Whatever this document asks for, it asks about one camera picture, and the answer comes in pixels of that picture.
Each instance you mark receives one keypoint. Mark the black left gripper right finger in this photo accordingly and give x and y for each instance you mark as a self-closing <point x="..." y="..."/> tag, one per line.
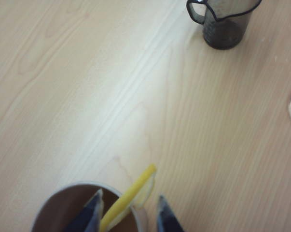
<point x="168" y="217"/>

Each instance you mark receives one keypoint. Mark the beige paper cup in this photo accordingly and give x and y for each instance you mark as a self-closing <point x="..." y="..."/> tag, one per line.
<point x="63" y="200"/>

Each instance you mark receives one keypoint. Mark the smoky grey measuring cup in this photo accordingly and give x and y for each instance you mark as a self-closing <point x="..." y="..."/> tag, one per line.
<point x="223" y="33"/>

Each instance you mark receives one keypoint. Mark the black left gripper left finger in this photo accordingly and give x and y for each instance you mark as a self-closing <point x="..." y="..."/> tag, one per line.
<point x="87" y="215"/>

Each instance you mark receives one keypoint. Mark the yellow lemon slice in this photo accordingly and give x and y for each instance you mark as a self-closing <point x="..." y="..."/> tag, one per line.
<point x="133" y="191"/>

